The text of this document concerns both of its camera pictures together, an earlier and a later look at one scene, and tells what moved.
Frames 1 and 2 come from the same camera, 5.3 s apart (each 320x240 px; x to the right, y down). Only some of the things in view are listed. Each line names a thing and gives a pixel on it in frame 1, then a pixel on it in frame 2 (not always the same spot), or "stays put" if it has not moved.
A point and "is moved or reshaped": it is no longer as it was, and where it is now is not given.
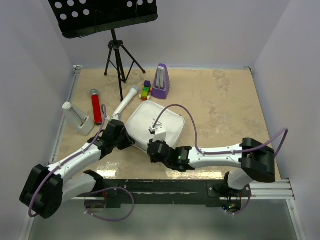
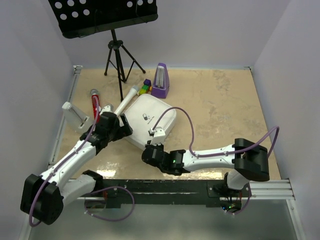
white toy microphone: x=126 y=100 stays put
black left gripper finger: x=126 y=141 -> x=126 y=128
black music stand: x=80 y=17 stays put
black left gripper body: x=117 y=141 -> x=115 y=134
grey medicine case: x=140 y=116 is moved or reshaped
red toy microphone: x=95 y=93 stays put
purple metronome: x=161 y=88 stays put
